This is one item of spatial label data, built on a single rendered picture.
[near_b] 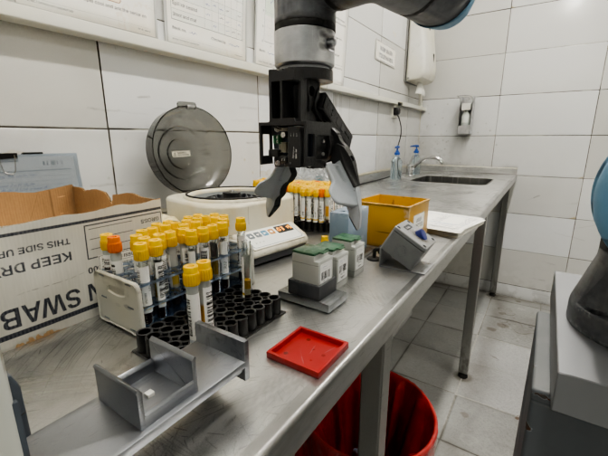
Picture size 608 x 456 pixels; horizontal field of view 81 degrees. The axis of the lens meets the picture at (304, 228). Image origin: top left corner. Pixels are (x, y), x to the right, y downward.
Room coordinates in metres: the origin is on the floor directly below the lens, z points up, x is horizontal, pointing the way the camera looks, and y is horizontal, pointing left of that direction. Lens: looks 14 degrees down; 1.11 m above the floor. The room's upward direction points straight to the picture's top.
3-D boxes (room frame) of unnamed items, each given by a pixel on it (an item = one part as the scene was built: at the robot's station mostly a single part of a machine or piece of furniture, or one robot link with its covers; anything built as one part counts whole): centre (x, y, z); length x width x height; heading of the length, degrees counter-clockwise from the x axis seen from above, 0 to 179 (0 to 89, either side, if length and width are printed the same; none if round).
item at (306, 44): (0.48, 0.00, 1.21); 0.08 x 0.08 x 0.05
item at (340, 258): (0.57, -0.04, 0.91); 0.05 x 0.04 x 0.07; 56
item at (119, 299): (0.50, 0.18, 0.91); 0.20 x 0.10 x 0.07; 146
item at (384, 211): (0.83, -0.21, 0.93); 0.13 x 0.13 x 0.10; 53
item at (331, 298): (0.50, -0.01, 0.89); 0.09 x 0.05 x 0.04; 55
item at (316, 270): (0.50, -0.01, 0.92); 0.05 x 0.04 x 0.06; 55
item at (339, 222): (0.71, -0.09, 0.92); 0.10 x 0.07 x 0.10; 148
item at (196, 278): (0.41, 0.11, 0.93); 0.17 x 0.09 x 0.11; 147
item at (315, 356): (0.36, -0.01, 0.88); 0.07 x 0.07 x 0.01; 56
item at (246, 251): (0.46, 0.08, 0.93); 0.01 x 0.01 x 0.10
